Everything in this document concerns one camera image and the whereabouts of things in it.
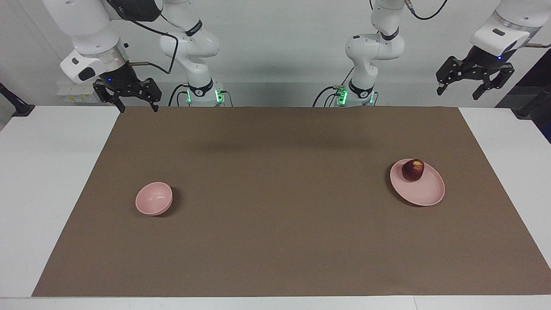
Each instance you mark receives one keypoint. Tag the pink plate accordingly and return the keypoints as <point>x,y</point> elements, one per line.
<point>424,189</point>

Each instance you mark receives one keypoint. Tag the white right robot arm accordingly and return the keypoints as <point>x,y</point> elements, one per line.
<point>86,26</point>

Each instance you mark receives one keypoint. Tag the white power strip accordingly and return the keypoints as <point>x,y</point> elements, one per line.
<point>75,92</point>

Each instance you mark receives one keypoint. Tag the pink bowl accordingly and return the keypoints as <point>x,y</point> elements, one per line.
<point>153,199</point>

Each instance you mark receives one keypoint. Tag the brown table mat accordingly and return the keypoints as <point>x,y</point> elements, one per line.
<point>275,224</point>

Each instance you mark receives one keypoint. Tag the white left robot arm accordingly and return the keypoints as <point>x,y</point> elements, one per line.
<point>370,47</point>

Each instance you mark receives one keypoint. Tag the black clamp stand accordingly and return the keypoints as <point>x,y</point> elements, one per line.
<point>531,105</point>
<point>19,107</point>

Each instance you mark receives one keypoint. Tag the dark red apple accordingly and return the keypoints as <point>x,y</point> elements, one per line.
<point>413,170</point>

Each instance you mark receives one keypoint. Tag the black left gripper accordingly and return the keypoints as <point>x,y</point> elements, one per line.
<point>484,62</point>

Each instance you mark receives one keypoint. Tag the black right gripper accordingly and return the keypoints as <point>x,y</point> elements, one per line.
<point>122,82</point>

